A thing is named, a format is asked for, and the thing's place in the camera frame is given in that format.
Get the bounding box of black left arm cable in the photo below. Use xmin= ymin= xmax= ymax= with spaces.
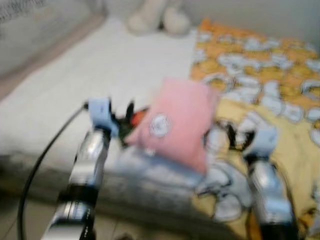
xmin=16 ymin=102 xmax=90 ymax=240

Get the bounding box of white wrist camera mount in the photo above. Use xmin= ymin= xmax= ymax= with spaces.
xmin=242 ymin=125 xmax=279 ymax=161
xmin=87 ymin=97 xmax=119 ymax=137

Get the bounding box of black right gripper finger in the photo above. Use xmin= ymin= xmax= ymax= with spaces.
xmin=226 ymin=122 xmax=239 ymax=151

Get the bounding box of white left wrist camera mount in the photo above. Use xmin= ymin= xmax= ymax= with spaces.
xmin=87 ymin=97 xmax=119 ymax=137

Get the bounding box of white mattress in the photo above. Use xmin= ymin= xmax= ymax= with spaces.
xmin=0 ymin=15 xmax=261 ymax=236

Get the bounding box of beige plush toy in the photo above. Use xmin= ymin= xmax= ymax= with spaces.
xmin=126 ymin=0 xmax=192 ymax=37

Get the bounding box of grey floral patterned quilt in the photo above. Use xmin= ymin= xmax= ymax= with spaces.
xmin=0 ymin=0 xmax=108 ymax=101

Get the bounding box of yellow cartoon egg blanket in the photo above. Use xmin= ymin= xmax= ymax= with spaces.
xmin=190 ymin=19 xmax=320 ymax=240

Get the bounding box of green and red book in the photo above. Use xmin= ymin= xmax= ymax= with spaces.
xmin=131 ymin=112 xmax=147 ymax=127

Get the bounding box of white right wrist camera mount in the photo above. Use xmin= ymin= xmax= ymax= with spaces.
xmin=242 ymin=125 xmax=279 ymax=161

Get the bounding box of pink pillow with round print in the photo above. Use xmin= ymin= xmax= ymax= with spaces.
xmin=124 ymin=77 xmax=221 ymax=175

